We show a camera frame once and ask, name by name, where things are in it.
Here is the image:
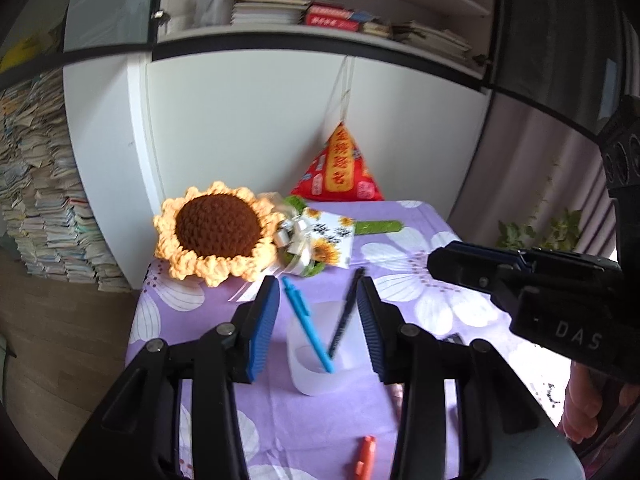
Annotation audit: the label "person's right hand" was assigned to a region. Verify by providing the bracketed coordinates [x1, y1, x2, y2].
[557, 360, 608, 446]

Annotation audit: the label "sunflower print gift card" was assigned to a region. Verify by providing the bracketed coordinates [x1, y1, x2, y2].
[300, 210, 357, 269]

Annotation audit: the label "red books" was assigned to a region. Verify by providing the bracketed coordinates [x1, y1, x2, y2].
[305, 4, 367, 32]

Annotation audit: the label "tall pile of books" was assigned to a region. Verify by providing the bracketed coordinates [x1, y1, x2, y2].
[0, 69, 132, 293]

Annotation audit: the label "clear pen holder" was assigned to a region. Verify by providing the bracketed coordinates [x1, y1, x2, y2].
[195, 0, 234, 26]

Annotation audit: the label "blue pen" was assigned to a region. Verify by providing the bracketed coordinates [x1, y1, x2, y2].
[281, 276, 335, 374]

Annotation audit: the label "black pen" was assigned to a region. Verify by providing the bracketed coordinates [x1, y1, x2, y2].
[327, 267, 366, 358]

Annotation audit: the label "crochet sunflower with green stem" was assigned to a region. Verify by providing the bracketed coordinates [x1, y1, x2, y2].
[152, 181, 404, 288]

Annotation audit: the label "red triangular pouch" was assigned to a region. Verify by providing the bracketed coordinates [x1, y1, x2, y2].
[290, 122, 386, 202]

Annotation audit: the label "pouch hanging string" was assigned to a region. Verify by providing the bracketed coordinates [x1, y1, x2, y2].
[327, 55, 357, 126]

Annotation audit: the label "purple floral tablecloth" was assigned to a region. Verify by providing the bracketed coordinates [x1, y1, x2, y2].
[125, 200, 571, 480]

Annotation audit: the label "dark glass cabinet door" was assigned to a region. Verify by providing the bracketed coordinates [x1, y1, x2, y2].
[487, 0, 628, 138]

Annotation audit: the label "stack of worn books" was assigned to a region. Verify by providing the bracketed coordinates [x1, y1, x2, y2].
[392, 21, 474, 64]

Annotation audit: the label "white ribbon bow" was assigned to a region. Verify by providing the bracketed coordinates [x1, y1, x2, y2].
[272, 212, 315, 273]

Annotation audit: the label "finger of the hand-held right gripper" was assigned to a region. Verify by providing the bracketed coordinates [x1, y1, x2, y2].
[427, 240, 623, 307]

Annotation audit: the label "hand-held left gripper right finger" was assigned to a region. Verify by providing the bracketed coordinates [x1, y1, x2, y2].
[355, 276, 581, 480]

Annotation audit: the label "orange pen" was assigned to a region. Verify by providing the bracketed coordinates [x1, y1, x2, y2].
[354, 435, 377, 480]

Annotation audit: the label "yellow bag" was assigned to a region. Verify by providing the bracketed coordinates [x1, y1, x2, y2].
[0, 35, 49, 74]

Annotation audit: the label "white bookcase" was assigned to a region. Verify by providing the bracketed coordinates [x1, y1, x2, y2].
[62, 0, 501, 291]

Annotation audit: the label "green potted plant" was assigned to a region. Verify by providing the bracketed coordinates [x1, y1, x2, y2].
[497, 160, 584, 252]

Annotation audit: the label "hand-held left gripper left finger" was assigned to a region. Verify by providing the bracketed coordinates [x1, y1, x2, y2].
[57, 275, 281, 480]

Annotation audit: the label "translucent plastic cup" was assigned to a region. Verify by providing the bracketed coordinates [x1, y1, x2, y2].
[286, 300, 373, 397]

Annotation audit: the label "stack of pale books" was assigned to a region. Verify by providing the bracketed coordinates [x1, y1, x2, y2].
[231, 0, 314, 26]

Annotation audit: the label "small dark books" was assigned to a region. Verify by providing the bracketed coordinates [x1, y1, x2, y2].
[362, 17, 394, 39]

